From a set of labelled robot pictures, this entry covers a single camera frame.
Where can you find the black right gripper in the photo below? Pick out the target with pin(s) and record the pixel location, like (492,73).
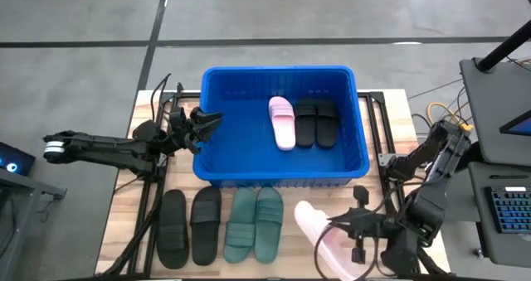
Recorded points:
(371,227)

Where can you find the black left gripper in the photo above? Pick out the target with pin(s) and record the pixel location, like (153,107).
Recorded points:
(182,127)

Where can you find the pink rubber slide sandal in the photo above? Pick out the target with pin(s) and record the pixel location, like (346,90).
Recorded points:
(315,231)
(282,123)

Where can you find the green rubber slide sandal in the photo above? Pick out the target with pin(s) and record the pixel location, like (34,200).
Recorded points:
(269,227)
(240,227)

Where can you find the black rubber slide sandal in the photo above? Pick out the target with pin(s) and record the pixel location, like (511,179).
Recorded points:
(206,227)
(305,125)
(173,231)
(326,125)

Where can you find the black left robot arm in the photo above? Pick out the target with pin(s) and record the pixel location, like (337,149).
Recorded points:
(103,150)

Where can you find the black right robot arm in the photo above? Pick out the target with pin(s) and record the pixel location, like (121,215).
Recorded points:
(427,214)

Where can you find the blue plastic bin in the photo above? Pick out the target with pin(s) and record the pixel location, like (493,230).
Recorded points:
(240,148)

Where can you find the backlit black keyboard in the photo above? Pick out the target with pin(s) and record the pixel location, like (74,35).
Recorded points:
(512,210)

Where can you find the grey keyboard desk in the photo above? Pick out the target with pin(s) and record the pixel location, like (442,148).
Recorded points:
(518,248)

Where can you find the grey desk panel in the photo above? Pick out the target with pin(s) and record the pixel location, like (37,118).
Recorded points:
(489,107)

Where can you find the black computer with blue light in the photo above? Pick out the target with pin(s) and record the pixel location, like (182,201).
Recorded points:
(12,165)

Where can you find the black screen with blue display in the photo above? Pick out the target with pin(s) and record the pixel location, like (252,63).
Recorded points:
(523,127)

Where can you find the dark grey side desk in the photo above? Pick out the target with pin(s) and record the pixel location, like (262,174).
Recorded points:
(16,214)

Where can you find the black pole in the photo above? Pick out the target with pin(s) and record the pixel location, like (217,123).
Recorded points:
(504,46)

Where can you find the grey metal frame bracket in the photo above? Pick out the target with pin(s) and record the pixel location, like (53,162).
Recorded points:
(386,160)

